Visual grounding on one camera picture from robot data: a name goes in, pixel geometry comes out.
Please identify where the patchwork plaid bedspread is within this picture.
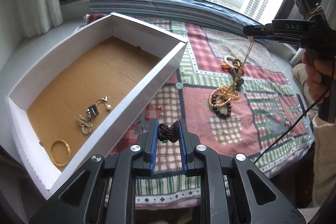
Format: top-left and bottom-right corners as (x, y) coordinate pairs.
(84, 13), (314, 208)

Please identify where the black leather wrist watch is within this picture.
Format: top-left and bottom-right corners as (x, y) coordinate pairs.
(231, 61), (244, 91)

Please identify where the white cardboard box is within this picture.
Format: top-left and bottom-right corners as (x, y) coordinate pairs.
(6, 13), (187, 198)

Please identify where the cream fleece right sleeve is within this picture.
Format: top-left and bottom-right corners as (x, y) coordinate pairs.
(312, 115), (336, 206)

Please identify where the black square pendant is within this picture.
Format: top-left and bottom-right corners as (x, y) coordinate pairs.
(86, 104), (99, 119)

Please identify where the dark wooden bead bracelet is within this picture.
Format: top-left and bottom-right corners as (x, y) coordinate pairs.
(211, 93), (233, 117)

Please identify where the gold bangle bracelet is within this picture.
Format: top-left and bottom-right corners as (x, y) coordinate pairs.
(48, 139), (72, 167)

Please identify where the red bead bracelet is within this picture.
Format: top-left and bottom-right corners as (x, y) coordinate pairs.
(221, 62), (245, 76)

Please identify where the pale jade bangle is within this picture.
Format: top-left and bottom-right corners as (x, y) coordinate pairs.
(223, 55), (240, 67)

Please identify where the pearl silver earring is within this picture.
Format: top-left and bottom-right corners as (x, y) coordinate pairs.
(95, 96), (112, 111)

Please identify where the person's right hand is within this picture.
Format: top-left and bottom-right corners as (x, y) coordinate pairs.
(302, 52), (332, 105)

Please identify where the thin gold chain necklace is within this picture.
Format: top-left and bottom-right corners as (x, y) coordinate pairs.
(231, 35), (255, 93)

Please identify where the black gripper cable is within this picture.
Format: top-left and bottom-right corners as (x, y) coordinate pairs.
(253, 60), (336, 164)

